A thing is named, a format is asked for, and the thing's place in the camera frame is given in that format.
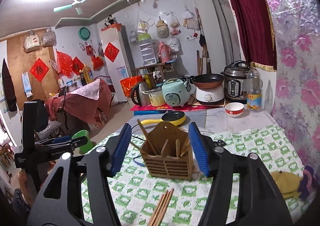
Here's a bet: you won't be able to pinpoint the white patterned handbag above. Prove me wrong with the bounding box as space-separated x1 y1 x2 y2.
23 30 42 53

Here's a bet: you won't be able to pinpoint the large red hanging bag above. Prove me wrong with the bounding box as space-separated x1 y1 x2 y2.
91 55 105 70

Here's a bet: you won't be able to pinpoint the pink thermos flask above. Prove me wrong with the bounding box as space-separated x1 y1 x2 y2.
157 41 173 63

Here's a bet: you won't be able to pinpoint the dark red curtain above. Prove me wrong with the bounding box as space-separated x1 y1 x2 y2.
219 0 278 73

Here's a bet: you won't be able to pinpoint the leaning wooden sticks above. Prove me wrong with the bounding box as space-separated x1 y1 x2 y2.
196 50 212 75

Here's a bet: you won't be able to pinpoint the chair with grey cushion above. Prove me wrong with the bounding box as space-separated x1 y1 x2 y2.
35 101 63 141

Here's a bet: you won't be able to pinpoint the wooden wall panel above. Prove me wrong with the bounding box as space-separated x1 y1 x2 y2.
6 33 60 111

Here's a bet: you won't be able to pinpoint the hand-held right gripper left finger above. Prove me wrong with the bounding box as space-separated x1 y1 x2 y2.
26 123 132 226

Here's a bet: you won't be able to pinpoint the copper frying pan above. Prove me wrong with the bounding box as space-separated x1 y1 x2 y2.
176 73 225 88

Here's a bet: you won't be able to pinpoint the clear plastic handbag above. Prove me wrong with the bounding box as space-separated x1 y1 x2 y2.
41 27 57 47

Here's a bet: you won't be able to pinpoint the mint green rice cooker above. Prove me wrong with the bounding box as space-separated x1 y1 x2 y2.
162 78 192 108

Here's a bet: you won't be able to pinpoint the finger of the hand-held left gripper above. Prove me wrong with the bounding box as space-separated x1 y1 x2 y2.
49 137 88 153
35 136 73 146

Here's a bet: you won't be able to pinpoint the red plastic bags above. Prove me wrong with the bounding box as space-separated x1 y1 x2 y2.
55 50 75 78

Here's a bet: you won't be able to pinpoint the clear plastic oil bottle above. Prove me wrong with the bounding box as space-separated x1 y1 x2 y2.
246 62 263 111

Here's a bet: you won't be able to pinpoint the beige fabric bag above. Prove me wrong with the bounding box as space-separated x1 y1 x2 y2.
155 17 169 39

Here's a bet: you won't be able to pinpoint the person's left forearm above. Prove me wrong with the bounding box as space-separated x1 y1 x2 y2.
18 170 35 206

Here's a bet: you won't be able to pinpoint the red mat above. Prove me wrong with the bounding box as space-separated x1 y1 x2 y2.
129 104 225 112

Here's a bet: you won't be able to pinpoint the blue mat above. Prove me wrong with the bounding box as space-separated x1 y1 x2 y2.
134 110 167 115

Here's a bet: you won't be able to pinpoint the clear bag with yellow contents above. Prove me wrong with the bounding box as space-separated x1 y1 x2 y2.
136 12 148 34

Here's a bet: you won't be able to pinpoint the grey table cloth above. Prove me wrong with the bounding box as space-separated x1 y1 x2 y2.
132 108 278 138

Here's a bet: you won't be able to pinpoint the blue white hanging pack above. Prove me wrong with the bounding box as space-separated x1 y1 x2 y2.
21 72 34 96

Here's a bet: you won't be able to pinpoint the steel pot with lid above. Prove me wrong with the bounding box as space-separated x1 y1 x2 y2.
146 88 167 107

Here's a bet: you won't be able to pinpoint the clear bag with red contents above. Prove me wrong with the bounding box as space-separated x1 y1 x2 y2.
169 12 180 35

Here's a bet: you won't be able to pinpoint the green checked tablecloth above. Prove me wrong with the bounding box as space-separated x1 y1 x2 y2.
80 123 310 226

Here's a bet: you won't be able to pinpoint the wooden bench shelf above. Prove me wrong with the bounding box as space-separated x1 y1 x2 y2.
131 62 175 81

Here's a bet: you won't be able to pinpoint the red white bowl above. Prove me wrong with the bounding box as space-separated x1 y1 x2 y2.
225 102 245 118

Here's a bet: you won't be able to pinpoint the yellow white towel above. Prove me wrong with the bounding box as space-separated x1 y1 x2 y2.
271 170 304 200

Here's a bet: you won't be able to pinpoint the panda plush toy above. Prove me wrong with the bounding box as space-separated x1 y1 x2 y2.
104 16 117 28

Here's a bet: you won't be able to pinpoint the green round basin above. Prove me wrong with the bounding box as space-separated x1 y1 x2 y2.
78 27 92 41

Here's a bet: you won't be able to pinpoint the bunch of wooden chopsticks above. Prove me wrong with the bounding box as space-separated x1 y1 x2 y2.
146 188 175 226

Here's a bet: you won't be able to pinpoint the red furniture cover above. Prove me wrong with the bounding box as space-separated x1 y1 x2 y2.
45 78 115 129

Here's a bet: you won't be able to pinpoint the purple cloth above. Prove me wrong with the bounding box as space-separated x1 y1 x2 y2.
299 165 318 201

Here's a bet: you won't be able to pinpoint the yellow electric frying pan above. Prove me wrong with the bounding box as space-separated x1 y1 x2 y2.
139 111 187 126

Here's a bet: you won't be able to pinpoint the steel electric kettle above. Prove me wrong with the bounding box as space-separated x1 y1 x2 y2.
130 81 150 106

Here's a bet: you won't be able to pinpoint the red diamond paper decoration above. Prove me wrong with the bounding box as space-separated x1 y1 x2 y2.
72 56 85 74
104 42 120 63
29 58 50 82

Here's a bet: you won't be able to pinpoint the long hanging poles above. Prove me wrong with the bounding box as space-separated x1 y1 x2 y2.
195 8 203 36

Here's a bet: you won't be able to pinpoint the large yellow oil bottle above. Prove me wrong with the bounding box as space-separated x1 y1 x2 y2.
82 64 95 85

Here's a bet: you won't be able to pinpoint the wooden chopstick holder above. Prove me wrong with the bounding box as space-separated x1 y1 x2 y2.
139 121 195 181

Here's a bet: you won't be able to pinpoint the plastic drawer tower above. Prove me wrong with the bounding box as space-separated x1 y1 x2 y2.
137 32 157 66

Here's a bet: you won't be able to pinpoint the black silver pressure cooker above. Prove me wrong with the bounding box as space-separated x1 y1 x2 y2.
223 60 250 104

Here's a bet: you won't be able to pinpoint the red gift bag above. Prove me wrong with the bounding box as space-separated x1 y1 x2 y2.
120 76 144 98

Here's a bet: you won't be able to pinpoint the black hanging garment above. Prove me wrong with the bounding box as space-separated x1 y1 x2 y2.
1 58 18 113

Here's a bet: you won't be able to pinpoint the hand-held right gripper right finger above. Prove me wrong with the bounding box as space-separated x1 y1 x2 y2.
188 122 293 226

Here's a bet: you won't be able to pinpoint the white printed tote bag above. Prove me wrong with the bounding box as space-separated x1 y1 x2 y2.
167 38 180 53

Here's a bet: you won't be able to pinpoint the white patterned cloth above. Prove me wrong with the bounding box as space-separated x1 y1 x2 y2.
69 80 103 101

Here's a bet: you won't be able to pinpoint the cardboard box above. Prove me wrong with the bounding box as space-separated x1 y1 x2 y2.
89 113 107 130

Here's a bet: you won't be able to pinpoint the white refrigerator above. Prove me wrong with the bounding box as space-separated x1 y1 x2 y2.
100 26 135 103

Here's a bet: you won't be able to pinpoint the green waste bin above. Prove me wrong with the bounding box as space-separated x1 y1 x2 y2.
72 130 90 154

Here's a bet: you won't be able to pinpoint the beige white hanging bag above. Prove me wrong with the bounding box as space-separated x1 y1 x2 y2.
182 7 199 30

